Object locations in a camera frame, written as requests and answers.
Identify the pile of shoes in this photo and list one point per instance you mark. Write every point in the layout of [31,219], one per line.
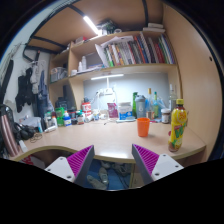
[96,182]

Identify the white wall socket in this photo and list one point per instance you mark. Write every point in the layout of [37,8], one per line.
[102,91]

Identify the dark hanging clothes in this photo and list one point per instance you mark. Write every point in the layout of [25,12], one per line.
[25,88]

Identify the blue and white carton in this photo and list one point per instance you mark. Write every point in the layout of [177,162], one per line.
[125,111]

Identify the green box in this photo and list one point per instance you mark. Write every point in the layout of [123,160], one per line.
[59,115]

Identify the clear glass bottle gold cap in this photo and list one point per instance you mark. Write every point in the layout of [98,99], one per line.
[149,105]

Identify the white under-shelf light strip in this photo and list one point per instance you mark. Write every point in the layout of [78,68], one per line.
[106,77]

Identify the red and white container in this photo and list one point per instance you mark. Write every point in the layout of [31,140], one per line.
[86,108]

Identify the white ceiling tube light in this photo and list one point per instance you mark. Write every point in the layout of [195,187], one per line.
[91,25]

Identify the pink packet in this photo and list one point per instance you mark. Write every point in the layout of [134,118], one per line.
[112,110]

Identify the blue-capped white bottle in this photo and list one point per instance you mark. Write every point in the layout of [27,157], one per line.
[67,120]

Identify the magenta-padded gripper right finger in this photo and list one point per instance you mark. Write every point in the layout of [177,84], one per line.
[163,165]

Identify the green glass bottle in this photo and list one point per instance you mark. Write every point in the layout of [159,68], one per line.
[156,106]

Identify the pink striped black bag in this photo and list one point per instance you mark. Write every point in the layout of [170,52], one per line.
[8,133]

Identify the grey shaker bottle green lid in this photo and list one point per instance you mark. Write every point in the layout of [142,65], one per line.
[140,106]

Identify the orange plastic cup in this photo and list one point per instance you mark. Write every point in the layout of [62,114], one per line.
[143,126]

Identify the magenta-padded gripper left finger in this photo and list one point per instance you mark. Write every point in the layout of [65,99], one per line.
[63,166]

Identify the tall clear glass bottle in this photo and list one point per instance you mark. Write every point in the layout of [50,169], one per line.
[172,98]

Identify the wooden shelf unit with books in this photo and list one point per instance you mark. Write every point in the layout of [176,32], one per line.
[133,53]

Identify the yellow drink bottle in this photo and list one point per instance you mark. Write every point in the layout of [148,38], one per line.
[178,126]

